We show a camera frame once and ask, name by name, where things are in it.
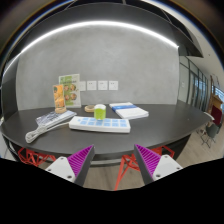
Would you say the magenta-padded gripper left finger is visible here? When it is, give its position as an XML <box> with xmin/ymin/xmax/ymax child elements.
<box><xmin>45</xmin><ymin>144</ymin><xmax>96</xmax><ymax>188</ymax></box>

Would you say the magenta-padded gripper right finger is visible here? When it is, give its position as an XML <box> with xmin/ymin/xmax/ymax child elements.
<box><xmin>133</xmin><ymin>144</ymin><xmax>184</xmax><ymax>186</ymax></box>

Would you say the green and white charger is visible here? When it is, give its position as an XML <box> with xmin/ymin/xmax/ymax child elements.
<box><xmin>93</xmin><ymin>103</ymin><xmax>107</xmax><ymax>121</ymax></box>

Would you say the dark chair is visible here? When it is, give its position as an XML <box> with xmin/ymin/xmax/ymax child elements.
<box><xmin>199</xmin><ymin>121</ymin><xmax>219</xmax><ymax>148</ymax></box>

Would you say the white book with blue band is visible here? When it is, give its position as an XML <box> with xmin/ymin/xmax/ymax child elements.
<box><xmin>109</xmin><ymin>101</ymin><xmax>150</xmax><ymax>120</ymax></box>

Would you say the beige tape roll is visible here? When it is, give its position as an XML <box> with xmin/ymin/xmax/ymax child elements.
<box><xmin>84</xmin><ymin>104</ymin><xmax>96</xmax><ymax>113</ymax></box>

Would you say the orange card in wooden holder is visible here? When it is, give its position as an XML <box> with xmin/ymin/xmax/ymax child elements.
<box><xmin>52</xmin><ymin>83</ymin><xmax>68</xmax><ymax>115</ymax></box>

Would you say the acrylic stand with green leaflet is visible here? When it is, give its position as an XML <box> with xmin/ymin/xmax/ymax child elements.
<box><xmin>58</xmin><ymin>73</ymin><xmax>82</xmax><ymax>109</ymax></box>

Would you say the glass partition with dark frames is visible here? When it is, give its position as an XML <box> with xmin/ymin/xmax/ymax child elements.
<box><xmin>178</xmin><ymin>54</ymin><xmax>214</xmax><ymax>113</ymax></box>

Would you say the curved ceiling light strip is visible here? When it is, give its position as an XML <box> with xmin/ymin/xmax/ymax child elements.
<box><xmin>3</xmin><ymin>20</ymin><xmax>179</xmax><ymax>73</ymax></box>

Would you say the red metal wire stool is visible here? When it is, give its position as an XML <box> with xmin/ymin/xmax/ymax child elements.
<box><xmin>17</xmin><ymin>147</ymin><xmax>57</xmax><ymax>167</ymax></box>
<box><xmin>114</xmin><ymin>145</ymin><xmax>176</xmax><ymax>191</ymax></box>

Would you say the white power strip cable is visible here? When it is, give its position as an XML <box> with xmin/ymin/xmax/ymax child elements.
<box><xmin>24</xmin><ymin>120</ymin><xmax>73</xmax><ymax>144</ymax></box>

